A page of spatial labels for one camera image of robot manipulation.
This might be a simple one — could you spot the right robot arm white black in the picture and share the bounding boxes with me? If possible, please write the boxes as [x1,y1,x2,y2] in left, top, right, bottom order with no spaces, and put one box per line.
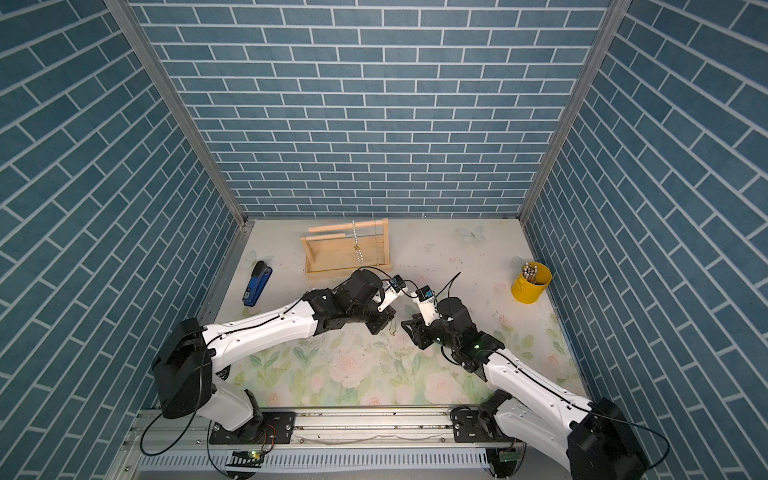
[402,297,651,479]

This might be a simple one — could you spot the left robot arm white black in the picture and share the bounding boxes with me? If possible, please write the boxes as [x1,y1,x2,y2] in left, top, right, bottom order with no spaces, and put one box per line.
[151,269,407,432]

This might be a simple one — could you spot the wooden jewelry display stand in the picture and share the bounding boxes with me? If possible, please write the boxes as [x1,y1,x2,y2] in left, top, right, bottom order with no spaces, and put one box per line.
[301,219,392,280]

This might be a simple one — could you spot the floral table mat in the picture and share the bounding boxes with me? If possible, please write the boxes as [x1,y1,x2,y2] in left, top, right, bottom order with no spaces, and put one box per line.
[217,219,585,408]

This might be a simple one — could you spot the blue stapler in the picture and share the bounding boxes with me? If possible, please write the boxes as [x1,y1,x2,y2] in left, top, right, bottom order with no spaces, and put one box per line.
[242,261,273,307]

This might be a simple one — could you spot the yellow cup with pens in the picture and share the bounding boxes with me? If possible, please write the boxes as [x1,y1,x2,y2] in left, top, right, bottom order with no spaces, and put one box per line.
[511,262,553,305]

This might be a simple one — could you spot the right green circuit board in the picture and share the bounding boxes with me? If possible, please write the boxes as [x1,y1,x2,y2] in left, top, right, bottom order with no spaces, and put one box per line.
[498,449,524,463]

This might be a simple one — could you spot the green circuit board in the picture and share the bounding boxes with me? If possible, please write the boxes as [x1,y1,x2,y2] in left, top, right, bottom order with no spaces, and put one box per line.
[226,450,265,469]
[498,449,524,463]

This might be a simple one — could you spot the left green circuit board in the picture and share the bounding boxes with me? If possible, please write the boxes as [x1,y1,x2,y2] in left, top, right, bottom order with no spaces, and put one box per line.
[226,450,265,469]

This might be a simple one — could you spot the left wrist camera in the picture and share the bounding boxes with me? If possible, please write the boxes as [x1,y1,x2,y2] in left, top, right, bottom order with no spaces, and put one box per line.
[378,275,408,312]

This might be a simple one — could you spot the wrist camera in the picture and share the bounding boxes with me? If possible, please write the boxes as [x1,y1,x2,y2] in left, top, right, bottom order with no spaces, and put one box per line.
[378,275,408,312]
[417,285,440,326]

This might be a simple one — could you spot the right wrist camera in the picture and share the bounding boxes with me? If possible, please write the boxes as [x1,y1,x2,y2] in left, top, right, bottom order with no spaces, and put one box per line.
[417,285,440,326]

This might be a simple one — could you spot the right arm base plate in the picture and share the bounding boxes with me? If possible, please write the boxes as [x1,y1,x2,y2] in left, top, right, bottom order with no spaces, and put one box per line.
[449,406,516,443]

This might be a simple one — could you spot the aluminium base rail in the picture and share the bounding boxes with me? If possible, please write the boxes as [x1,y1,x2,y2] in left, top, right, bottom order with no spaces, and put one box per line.
[122,406,619,452]

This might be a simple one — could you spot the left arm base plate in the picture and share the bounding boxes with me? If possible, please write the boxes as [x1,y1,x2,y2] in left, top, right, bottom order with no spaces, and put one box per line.
[209,410,297,447]

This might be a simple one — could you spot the white slotted cable duct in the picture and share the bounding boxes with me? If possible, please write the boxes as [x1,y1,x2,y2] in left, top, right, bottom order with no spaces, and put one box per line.
[139,447,489,473]

